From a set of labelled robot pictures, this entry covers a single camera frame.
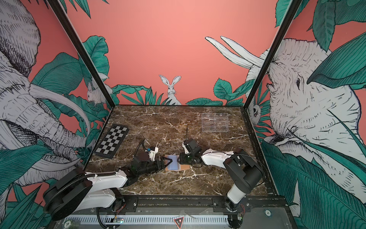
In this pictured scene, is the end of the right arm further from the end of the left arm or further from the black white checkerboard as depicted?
the black white checkerboard

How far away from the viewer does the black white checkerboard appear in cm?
92

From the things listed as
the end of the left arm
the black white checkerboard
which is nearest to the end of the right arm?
the end of the left arm

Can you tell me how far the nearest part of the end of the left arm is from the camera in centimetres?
67

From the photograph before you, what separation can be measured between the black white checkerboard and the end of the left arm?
1.07ft
